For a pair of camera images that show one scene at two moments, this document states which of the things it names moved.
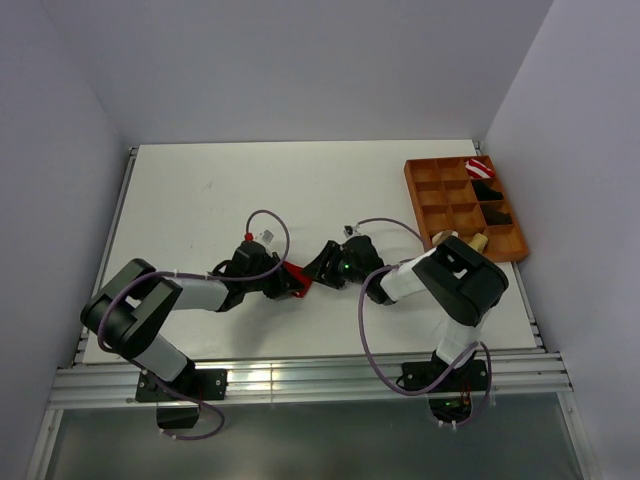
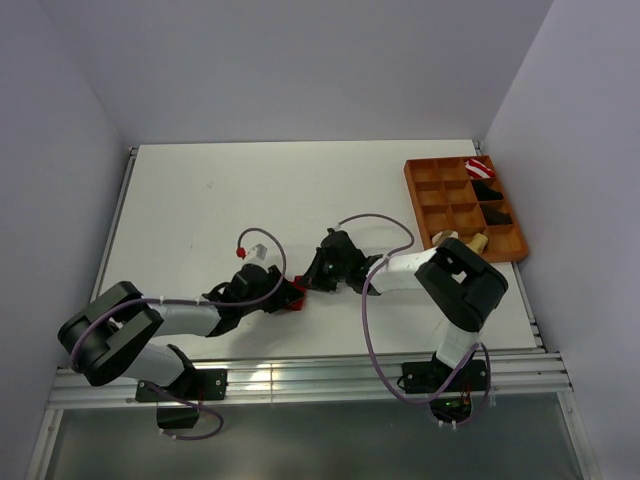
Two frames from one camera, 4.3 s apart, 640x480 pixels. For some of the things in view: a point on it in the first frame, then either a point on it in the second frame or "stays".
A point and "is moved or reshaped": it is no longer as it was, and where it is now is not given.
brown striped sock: (439, 237) stays
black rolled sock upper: (485, 193) stays
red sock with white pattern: (304, 279) is moved or reshaped
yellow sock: (478, 242) stays
